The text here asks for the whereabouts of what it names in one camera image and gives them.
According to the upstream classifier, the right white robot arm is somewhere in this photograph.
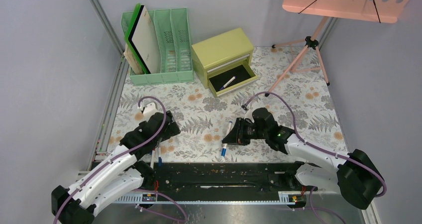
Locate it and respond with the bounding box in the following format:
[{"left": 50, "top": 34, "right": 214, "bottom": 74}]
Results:
[{"left": 222, "top": 108, "right": 384, "bottom": 210}]

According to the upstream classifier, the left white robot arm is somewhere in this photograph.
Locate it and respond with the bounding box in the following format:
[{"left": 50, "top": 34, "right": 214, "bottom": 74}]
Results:
[{"left": 51, "top": 111, "right": 180, "bottom": 224}]

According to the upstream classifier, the yellow-green drawer cabinet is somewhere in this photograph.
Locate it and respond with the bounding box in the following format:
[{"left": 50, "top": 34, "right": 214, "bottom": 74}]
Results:
[{"left": 191, "top": 27, "right": 259, "bottom": 98}]

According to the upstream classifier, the green clip file folder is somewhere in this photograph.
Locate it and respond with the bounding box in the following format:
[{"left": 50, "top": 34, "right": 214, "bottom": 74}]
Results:
[{"left": 125, "top": 3, "right": 150, "bottom": 74}]

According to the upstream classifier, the floral table mat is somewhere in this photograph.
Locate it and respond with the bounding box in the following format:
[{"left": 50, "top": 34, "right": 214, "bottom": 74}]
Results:
[{"left": 98, "top": 47, "right": 347, "bottom": 163}]

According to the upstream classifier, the white red marker pen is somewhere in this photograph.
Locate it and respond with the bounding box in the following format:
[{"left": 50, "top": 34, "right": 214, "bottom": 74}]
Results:
[{"left": 150, "top": 149, "right": 155, "bottom": 169}]

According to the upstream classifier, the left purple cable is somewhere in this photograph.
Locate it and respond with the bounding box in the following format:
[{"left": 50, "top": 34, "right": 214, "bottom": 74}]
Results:
[{"left": 52, "top": 96, "right": 167, "bottom": 224}]

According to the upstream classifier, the slim blue white pen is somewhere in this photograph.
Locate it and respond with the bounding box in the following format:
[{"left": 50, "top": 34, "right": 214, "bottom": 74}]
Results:
[{"left": 158, "top": 146, "right": 162, "bottom": 167}]

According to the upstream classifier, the white blue marker pen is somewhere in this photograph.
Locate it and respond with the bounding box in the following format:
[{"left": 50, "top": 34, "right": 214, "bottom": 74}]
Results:
[{"left": 220, "top": 76, "right": 236, "bottom": 91}]

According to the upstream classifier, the white perforated board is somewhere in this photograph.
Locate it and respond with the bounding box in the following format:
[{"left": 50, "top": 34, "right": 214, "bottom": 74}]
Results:
[{"left": 133, "top": 6, "right": 161, "bottom": 74}]

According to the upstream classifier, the green Treehouse book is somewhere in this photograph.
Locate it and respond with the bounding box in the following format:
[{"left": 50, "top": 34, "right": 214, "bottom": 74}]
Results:
[{"left": 123, "top": 49, "right": 139, "bottom": 75}]

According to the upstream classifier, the pink music stand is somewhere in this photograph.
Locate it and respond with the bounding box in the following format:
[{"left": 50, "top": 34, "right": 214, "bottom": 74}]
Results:
[{"left": 264, "top": 0, "right": 409, "bottom": 97}]

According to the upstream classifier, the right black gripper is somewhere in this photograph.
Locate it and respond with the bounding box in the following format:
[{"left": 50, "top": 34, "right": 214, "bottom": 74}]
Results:
[{"left": 222, "top": 117, "right": 268, "bottom": 146}]

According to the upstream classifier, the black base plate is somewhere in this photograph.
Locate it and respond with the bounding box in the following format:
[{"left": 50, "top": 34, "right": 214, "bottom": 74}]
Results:
[{"left": 91, "top": 161, "right": 353, "bottom": 203}]

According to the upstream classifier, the purple cartoon book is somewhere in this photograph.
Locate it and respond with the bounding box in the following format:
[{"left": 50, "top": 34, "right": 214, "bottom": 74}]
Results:
[{"left": 125, "top": 46, "right": 144, "bottom": 75}]

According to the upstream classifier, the mint green file organizer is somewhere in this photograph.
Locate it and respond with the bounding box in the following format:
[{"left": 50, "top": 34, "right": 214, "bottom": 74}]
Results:
[{"left": 121, "top": 8, "right": 194, "bottom": 86}]

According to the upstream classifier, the aluminium rail frame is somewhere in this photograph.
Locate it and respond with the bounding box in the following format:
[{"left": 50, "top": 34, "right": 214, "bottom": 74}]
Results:
[{"left": 71, "top": 0, "right": 128, "bottom": 173}]

